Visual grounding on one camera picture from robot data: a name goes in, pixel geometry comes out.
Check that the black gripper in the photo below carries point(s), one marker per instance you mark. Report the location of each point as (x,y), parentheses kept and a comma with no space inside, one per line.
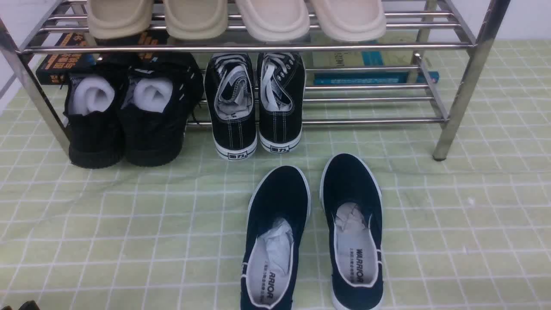
(29,305)

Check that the black knit sneaker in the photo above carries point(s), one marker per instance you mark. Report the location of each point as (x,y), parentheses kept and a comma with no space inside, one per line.
(94,96)
(161,97)

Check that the stainless steel shoe rack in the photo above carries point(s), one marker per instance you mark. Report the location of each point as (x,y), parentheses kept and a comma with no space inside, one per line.
(64,30)

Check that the black orange book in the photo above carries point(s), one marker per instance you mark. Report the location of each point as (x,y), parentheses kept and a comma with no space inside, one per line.
(52,69)

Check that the navy slip-on shoe left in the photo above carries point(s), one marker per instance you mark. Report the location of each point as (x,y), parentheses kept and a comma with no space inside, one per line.
(278,212)

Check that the navy slip-on shoe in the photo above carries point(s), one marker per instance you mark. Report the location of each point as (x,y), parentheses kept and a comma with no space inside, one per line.
(352,203)
(278,212)

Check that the beige slipper far left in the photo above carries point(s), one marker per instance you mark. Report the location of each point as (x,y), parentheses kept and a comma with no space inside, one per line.
(111,19)

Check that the beige slipper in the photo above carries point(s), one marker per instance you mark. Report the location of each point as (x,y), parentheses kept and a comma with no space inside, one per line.
(111,19)
(196,19)

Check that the black canvas sneaker left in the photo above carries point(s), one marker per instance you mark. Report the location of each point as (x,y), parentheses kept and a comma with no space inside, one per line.
(229,91)

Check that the black canvas sneaker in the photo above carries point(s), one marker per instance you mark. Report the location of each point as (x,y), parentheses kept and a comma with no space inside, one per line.
(229,91)
(281,81)

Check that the black canvas sneaker right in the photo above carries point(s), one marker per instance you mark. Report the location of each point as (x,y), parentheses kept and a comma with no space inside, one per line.
(281,81)

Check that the navy slip-on shoe right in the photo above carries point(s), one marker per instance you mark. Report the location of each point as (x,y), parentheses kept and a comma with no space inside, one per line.
(352,203)

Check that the cream slipper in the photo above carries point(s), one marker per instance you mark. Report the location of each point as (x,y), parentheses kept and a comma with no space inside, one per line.
(274,20)
(351,20)

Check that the blue beige book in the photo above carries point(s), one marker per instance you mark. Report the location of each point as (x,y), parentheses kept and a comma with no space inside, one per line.
(366,64)

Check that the cream slipper far right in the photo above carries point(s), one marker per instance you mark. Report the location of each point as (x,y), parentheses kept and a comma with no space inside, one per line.
(351,20)

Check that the green checked tablecloth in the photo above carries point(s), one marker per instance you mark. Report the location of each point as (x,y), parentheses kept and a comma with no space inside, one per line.
(468,233)

